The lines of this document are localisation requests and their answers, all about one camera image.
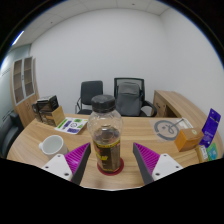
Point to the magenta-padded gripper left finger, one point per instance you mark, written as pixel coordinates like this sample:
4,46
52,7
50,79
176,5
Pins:
77,159

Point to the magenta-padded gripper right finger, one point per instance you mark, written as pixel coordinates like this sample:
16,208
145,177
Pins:
147,159

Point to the clear bottle with black cap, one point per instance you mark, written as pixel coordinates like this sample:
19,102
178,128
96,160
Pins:
106,146

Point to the grey and white mug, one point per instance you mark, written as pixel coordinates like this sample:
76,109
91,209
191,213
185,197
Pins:
53,146

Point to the flat round red coaster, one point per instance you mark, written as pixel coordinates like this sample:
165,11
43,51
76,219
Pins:
120,168

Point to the white leaflet with coloured prints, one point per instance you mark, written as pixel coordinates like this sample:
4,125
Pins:
71,125

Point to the orange-brown cardboard box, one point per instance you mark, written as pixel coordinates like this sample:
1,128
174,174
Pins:
188,140

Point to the black mesh-back office chair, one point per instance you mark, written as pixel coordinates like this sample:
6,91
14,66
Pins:
146,106

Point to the small brown packet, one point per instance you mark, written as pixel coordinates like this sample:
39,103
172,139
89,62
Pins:
201,154

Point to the large dark brown carton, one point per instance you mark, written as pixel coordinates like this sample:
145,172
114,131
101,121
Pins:
48,106

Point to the wooden side desk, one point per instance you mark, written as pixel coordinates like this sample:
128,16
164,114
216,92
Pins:
173,101

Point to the small dark brown carton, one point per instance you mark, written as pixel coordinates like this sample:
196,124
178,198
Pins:
35,111

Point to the wooden cabinet with glass doors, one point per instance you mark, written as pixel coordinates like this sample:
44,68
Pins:
28,108

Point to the purple card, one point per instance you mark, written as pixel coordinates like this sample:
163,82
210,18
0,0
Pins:
211,128

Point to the black sofa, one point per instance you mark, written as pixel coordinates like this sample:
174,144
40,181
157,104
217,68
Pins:
8,133

